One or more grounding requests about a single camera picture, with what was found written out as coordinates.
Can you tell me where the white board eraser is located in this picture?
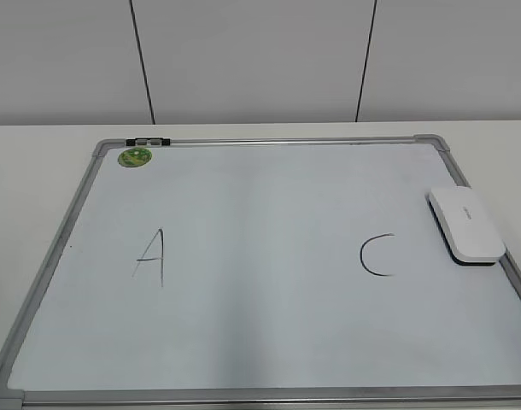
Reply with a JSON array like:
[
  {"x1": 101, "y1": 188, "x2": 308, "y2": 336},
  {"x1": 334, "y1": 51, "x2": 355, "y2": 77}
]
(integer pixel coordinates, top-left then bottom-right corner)
[{"x1": 427, "y1": 186, "x2": 506, "y2": 266}]

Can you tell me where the white board with grey frame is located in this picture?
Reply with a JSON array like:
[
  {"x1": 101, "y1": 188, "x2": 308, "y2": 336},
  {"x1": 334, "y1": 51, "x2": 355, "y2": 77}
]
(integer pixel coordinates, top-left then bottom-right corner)
[{"x1": 0, "y1": 135, "x2": 521, "y2": 409}]

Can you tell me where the round green magnet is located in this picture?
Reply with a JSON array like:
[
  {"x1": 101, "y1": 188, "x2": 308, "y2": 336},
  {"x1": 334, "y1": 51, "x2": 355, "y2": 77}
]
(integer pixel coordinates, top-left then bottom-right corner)
[{"x1": 117, "y1": 148, "x2": 152, "y2": 168}]

